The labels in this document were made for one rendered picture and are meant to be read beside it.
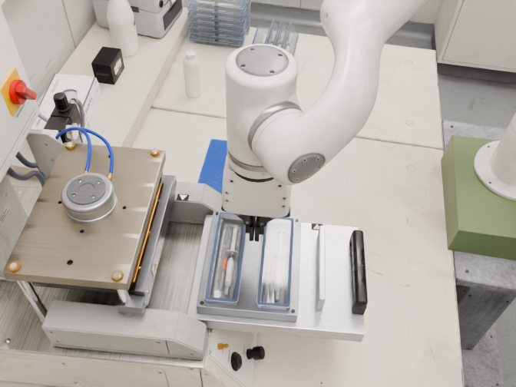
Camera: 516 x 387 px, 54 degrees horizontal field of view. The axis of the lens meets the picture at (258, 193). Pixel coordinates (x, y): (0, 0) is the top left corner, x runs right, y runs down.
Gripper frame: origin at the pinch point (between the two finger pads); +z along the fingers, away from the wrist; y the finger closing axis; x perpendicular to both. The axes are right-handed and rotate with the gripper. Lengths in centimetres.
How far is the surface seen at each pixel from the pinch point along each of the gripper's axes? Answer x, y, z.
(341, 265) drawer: -2.2, -15.6, 11.8
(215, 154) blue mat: -48, 15, 34
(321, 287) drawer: 5.2, -11.7, 7.7
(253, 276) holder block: 3.5, -0.3, 9.2
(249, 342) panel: 6.1, -0.3, 30.2
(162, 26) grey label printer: -95, 40, 25
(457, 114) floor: -169, -93, 109
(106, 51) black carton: -76, 52, 22
